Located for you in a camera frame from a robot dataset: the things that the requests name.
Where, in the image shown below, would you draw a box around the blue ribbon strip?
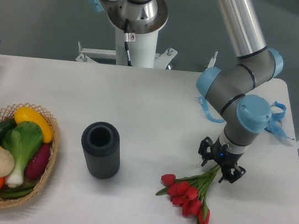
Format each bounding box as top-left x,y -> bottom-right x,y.
195,96 -> 225,124

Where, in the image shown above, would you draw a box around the purple sweet potato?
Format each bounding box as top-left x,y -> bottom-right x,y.
25,143 -> 51,180

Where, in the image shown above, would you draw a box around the green bok choy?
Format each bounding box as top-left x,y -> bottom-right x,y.
2,121 -> 43,188

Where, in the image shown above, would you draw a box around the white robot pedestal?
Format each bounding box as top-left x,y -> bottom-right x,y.
109,5 -> 168,68

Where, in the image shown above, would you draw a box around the yellow squash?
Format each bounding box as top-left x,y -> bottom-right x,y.
10,105 -> 58,145

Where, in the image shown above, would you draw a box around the dark grey ribbed vase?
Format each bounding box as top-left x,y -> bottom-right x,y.
81,122 -> 120,179

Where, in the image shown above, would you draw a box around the red tulip bouquet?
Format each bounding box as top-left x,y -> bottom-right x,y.
155,165 -> 221,224

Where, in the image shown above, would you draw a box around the green bean pods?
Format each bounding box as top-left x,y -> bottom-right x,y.
0,183 -> 36,200

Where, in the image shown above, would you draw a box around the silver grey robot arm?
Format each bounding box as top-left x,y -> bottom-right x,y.
88,0 -> 284,183

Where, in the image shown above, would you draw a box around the woven wicker basket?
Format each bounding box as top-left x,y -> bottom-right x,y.
0,103 -> 60,208

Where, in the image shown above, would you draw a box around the crumpled blue ribbon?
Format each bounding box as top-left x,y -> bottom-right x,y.
264,101 -> 295,140

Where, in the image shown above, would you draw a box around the white metal base frame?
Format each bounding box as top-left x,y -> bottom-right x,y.
74,31 -> 220,82

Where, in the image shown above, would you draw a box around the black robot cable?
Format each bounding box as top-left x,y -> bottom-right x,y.
118,19 -> 139,67

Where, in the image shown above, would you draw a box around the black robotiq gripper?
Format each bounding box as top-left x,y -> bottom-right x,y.
198,137 -> 246,184

